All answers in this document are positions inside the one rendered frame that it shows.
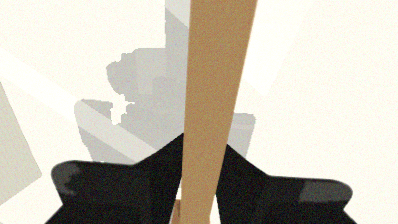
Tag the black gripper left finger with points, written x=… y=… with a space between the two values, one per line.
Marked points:
x=151 y=185

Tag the long tan wooden rail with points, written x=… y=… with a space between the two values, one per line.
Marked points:
x=219 y=34

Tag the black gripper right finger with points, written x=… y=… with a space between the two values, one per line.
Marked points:
x=244 y=192

